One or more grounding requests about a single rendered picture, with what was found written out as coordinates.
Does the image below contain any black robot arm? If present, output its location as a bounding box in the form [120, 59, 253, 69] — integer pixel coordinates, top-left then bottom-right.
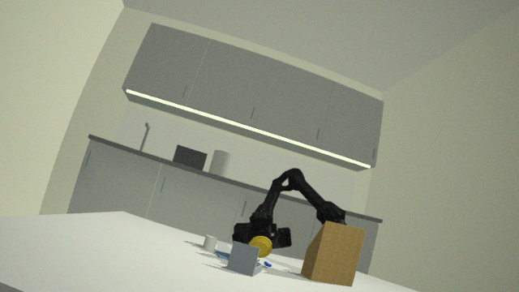
[234, 168, 346, 235]

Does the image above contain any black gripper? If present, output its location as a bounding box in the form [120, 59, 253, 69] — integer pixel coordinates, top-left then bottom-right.
[232, 226, 292, 249]

